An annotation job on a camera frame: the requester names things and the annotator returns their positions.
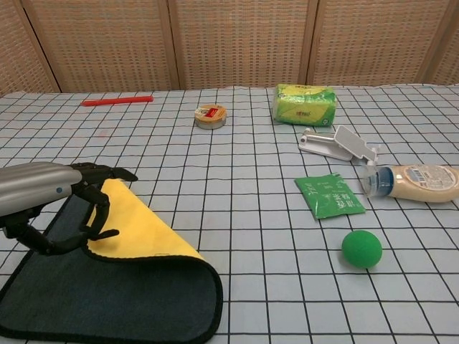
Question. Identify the green yellow tissue pack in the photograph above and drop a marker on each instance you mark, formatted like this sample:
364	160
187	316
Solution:
305	105

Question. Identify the green sachet packet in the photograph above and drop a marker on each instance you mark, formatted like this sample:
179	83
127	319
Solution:
328	196

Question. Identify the checkered grid tablecloth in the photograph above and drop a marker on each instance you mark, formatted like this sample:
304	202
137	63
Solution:
287	286

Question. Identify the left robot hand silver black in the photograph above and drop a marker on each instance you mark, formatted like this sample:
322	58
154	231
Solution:
32	186

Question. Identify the dark grey yellow-backed cloth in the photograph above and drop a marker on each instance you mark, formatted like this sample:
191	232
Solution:
143	286

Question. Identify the cream squeeze bottle blue cap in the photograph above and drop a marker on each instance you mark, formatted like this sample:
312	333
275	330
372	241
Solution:
412	182

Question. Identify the green foam ball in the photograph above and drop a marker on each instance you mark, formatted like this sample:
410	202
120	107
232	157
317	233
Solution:
361	249

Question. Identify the woven rattan folding screen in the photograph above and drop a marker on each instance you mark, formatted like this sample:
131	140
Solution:
229	43

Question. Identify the red plastic stick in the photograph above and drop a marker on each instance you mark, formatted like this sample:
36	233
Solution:
117	100

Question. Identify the round tin with yellow lid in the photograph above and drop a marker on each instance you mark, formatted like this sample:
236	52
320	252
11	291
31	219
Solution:
211	116

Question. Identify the white folding phone stand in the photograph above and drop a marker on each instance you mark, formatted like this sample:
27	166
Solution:
340	145

